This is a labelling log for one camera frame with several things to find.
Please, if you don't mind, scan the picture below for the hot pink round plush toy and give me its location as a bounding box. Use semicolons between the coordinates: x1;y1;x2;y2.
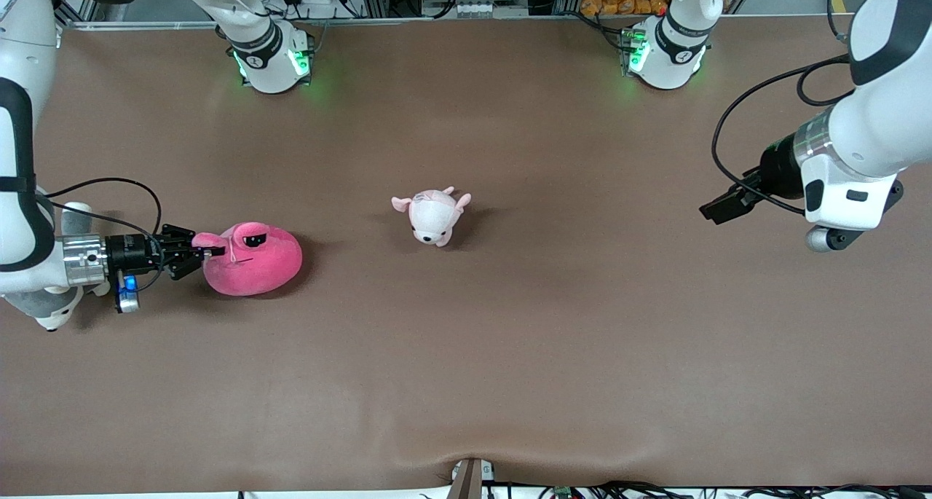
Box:
191;222;304;296

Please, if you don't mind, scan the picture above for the grey and white plush husky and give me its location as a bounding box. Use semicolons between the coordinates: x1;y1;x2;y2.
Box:
33;203;111;332

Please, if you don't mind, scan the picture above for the white and pink plush dog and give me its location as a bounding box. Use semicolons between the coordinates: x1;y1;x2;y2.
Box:
391;186;473;248

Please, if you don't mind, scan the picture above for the brown table mat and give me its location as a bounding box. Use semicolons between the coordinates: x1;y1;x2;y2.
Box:
0;15;932;496

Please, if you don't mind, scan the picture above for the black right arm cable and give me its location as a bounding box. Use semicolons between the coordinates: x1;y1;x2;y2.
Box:
40;177;165;296

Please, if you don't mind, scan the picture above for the black cable bundle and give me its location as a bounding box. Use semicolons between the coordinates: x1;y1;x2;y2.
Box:
539;481;932;499

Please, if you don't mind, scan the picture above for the silver table edge rail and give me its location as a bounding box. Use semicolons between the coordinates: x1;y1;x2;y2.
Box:
58;15;853;31

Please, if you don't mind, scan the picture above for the grey table clamp bracket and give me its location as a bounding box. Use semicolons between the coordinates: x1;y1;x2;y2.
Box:
446;457;496;499

